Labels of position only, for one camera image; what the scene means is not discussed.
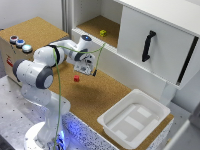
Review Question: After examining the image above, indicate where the white cabinet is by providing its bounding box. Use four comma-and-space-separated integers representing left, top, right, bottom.
70, 0, 200, 107

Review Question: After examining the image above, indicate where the white sliding door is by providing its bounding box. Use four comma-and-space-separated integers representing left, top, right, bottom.
116, 5, 200, 87

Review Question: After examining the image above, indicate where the green button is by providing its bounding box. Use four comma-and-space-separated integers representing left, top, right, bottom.
21, 43, 34, 54

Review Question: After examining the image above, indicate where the pink block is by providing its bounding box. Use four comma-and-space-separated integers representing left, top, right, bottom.
73, 75, 81, 83

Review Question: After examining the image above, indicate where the red button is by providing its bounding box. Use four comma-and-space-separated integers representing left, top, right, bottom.
9, 35, 20, 45

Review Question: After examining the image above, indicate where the white plastic box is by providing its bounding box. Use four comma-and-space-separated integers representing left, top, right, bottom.
96, 88, 172, 150

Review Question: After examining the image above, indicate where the black door handle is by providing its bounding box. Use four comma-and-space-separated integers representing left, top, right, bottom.
141, 30, 157, 63

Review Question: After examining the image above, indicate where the wooden drawer box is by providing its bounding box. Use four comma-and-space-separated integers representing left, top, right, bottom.
0, 16, 70, 84

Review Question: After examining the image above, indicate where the green cable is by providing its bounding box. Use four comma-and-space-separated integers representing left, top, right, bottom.
52, 41, 107, 150

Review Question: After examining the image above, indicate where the blue button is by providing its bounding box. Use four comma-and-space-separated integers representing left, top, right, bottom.
15, 38, 26, 49

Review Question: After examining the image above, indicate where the yellow block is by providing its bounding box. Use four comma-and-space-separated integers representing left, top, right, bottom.
99, 29, 108, 38

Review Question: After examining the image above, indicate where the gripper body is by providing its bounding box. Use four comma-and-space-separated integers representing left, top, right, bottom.
73, 53, 98, 77

